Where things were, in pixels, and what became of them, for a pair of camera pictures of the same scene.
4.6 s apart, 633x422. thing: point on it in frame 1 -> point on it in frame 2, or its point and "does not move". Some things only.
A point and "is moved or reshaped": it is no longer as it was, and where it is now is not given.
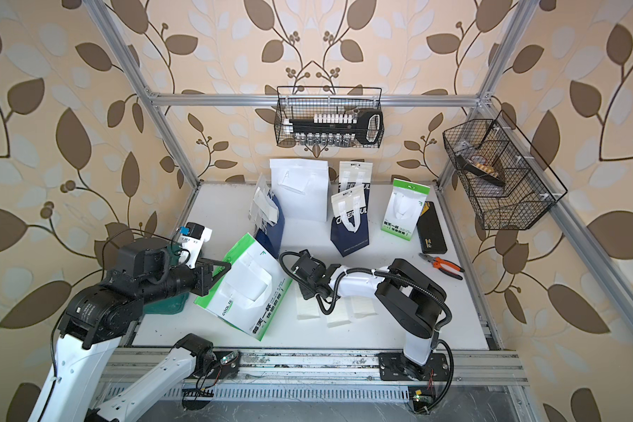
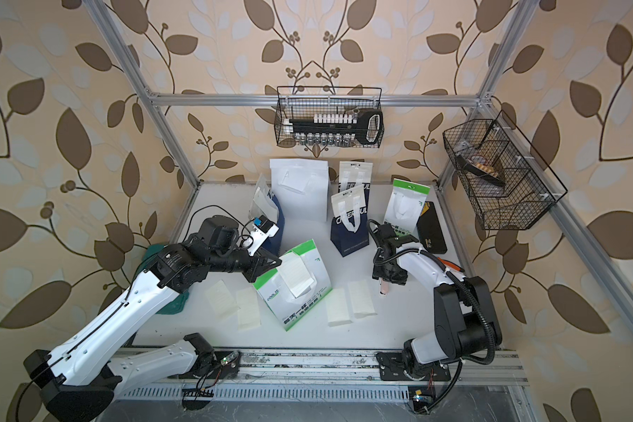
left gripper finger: x=221 y=273 -> x=263 y=262
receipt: x=310 y=308 is moved or reshaped
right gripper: x=306 y=292 -> x=377 y=267
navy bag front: x=350 y=225 does not move
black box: x=432 y=236 does not move
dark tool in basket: x=476 y=170 does not move
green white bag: x=248 y=294 is moved or reshaped
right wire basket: x=508 y=184 does not move
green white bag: x=403 y=207 does not move
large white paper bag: x=302 y=186 does not move
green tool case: x=169 y=306 does not move
